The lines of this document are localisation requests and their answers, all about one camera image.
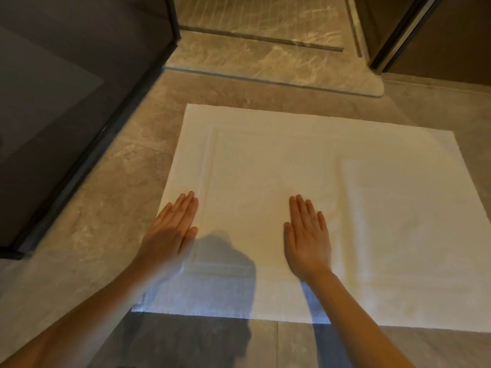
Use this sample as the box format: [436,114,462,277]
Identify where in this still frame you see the person's left forearm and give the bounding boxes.
[0,255,181,368]

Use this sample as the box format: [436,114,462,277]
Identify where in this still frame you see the person's left hand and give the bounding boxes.
[136,191,199,273]

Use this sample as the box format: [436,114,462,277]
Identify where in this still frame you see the person's right hand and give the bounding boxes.
[283,194,333,283]

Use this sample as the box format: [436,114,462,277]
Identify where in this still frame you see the fixed dark glass panel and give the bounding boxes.
[368,0,491,88]

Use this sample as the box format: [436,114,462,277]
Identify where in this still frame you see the thin white towel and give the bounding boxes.
[131,103,491,334]

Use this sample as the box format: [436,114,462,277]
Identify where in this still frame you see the dark glass shower door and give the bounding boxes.
[0,0,182,261]

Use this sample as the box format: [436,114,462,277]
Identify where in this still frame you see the linear shower drain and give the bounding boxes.
[180,26,345,53]

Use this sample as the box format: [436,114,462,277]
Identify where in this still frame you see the person's right forearm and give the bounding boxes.
[305,268,417,368]

